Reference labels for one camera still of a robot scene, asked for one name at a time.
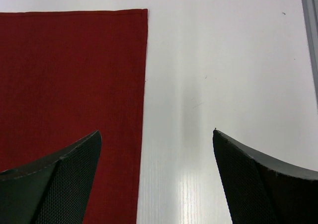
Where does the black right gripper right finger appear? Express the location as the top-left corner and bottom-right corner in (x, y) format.
(213, 130), (318, 224)

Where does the red cloth napkin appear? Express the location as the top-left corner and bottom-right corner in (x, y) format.
(0, 9), (148, 224)

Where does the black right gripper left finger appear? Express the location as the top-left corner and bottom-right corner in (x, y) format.
(0, 131), (102, 224)

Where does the aluminium frame post right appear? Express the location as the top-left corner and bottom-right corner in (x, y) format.
(299, 0), (318, 75)

